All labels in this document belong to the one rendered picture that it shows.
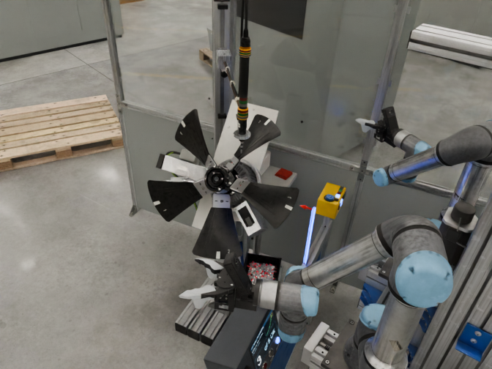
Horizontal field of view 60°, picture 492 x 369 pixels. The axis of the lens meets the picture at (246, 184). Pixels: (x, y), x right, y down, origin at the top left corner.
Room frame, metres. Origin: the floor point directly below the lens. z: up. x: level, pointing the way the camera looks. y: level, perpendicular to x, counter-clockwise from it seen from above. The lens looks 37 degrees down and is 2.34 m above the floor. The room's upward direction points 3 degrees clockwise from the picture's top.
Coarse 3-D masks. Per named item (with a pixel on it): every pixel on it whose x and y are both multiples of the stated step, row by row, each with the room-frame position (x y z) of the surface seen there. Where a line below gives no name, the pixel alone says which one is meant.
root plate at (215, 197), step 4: (212, 196) 1.51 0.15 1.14; (216, 196) 1.52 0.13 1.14; (220, 196) 1.53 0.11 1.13; (224, 196) 1.54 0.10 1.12; (228, 196) 1.55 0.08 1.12; (212, 200) 1.50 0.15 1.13; (216, 200) 1.51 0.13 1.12; (224, 200) 1.53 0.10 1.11; (228, 200) 1.54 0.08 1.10; (212, 204) 1.49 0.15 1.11; (216, 204) 1.50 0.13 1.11; (220, 204) 1.51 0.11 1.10; (224, 204) 1.51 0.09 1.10; (228, 204) 1.52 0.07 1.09
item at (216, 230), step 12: (216, 216) 1.46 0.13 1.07; (228, 216) 1.48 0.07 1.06; (204, 228) 1.41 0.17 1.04; (216, 228) 1.42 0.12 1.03; (228, 228) 1.44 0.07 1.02; (204, 240) 1.37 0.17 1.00; (216, 240) 1.38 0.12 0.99; (228, 240) 1.40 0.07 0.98; (204, 252) 1.34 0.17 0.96; (216, 252) 1.35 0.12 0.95; (240, 252) 1.38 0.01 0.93
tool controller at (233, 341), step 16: (240, 320) 0.80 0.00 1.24; (256, 320) 0.79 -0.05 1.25; (272, 320) 0.83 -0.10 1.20; (224, 336) 0.74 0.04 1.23; (240, 336) 0.74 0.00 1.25; (256, 336) 0.74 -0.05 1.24; (272, 336) 0.80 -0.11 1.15; (208, 352) 0.69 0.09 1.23; (224, 352) 0.69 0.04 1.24; (240, 352) 0.68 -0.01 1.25; (256, 352) 0.72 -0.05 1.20; (208, 368) 0.66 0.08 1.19; (224, 368) 0.64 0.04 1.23; (240, 368) 0.64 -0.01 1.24
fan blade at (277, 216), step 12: (252, 192) 1.50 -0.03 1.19; (264, 192) 1.51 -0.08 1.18; (276, 192) 1.51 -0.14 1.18; (288, 192) 1.51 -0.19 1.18; (252, 204) 1.44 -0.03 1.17; (264, 204) 1.44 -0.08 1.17; (276, 204) 1.44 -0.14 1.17; (288, 204) 1.45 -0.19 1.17; (264, 216) 1.39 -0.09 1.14; (276, 216) 1.39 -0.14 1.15
